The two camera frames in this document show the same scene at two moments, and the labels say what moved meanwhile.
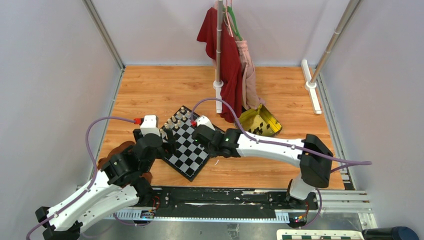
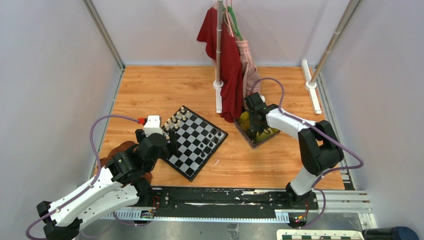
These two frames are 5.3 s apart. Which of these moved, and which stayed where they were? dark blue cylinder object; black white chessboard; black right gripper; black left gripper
Moved: black right gripper
Stayed: dark blue cylinder object; black left gripper; black white chessboard
